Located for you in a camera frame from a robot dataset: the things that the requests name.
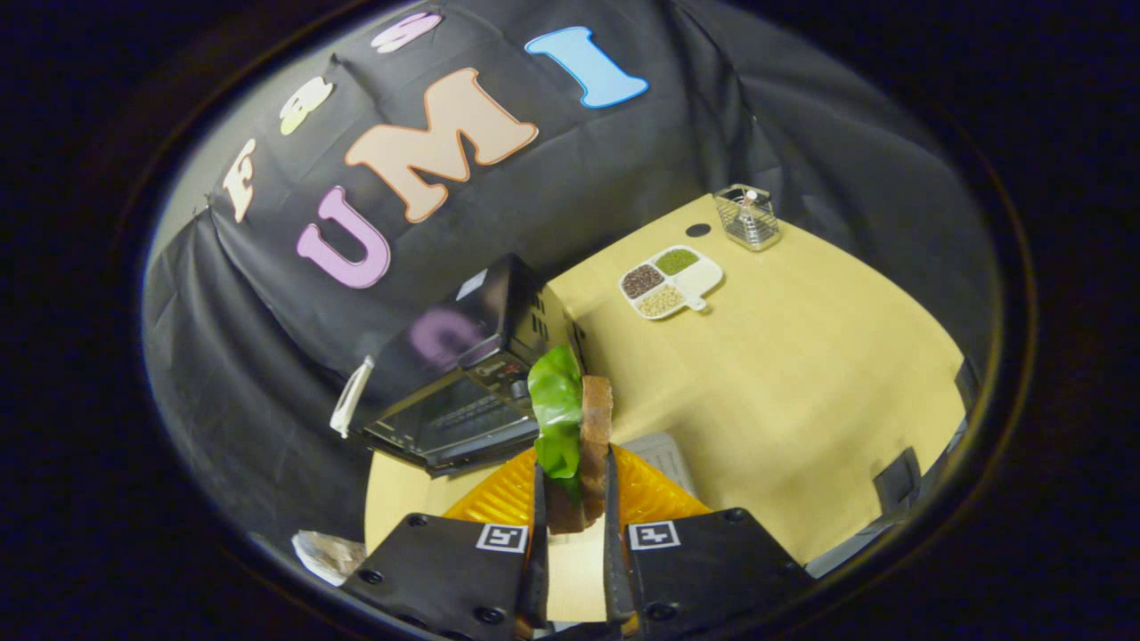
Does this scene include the black toaster oven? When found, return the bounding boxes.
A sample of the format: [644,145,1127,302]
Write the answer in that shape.
[352,254,589,477]

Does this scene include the white plastic tray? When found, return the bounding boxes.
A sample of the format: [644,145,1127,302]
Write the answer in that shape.
[619,432,700,499]

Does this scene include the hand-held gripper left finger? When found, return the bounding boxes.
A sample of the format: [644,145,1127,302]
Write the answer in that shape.
[341,445,549,641]

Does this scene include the white divided grain dish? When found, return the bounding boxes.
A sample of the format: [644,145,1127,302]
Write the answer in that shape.
[619,245,725,321]

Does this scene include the dark chair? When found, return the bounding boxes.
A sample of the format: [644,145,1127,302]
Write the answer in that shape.
[871,447,924,515]
[955,356,982,412]

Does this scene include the white bread lettuce sandwich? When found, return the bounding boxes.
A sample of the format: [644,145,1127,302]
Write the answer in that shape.
[527,345,615,535]

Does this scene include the white pop-up toaster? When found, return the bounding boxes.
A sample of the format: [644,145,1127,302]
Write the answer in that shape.
[330,354,377,440]

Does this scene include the crumpled patterned cloth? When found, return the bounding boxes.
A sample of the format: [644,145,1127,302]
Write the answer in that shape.
[292,531,368,587]

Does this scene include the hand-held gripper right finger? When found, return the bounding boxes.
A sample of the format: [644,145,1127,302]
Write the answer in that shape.
[604,443,816,641]

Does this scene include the clear wire holder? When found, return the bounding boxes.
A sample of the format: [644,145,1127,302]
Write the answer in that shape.
[713,183,782,252]

